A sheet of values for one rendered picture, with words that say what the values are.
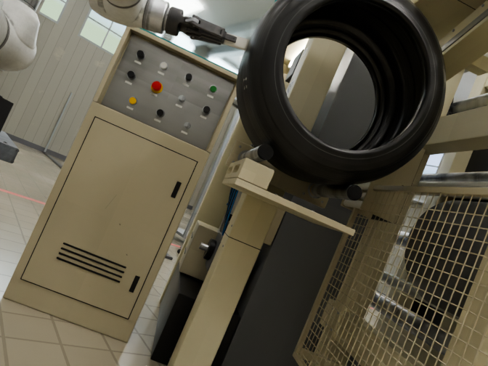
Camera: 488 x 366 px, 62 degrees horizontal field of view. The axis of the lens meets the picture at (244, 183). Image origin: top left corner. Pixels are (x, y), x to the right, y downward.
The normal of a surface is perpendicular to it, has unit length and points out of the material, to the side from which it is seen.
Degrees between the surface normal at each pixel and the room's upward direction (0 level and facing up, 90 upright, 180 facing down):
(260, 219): 90
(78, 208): 90
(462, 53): 162
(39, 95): 90
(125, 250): 90
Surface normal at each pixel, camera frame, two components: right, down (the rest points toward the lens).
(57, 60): 0.54, 0.18
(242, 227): 0.14, 0.00
